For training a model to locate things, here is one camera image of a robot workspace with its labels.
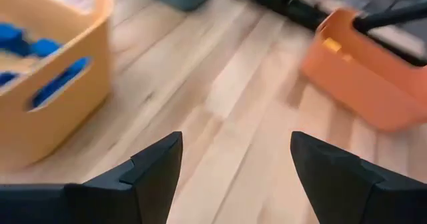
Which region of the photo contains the large blue building block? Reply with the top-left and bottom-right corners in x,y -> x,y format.
31,56 -> 92,109

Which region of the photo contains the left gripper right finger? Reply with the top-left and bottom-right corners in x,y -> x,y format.
290,131 -> 393,224

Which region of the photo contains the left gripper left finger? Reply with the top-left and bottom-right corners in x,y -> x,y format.
83,131 -> 183,224

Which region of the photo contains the orange plastic bin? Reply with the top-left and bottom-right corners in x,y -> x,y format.
301,8 -> 427,134

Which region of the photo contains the yellow plastic bin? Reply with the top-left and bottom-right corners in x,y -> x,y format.
0,0 -> 114,171

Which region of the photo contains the black aluminium table frame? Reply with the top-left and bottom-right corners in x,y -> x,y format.
230,0 -> 427,67

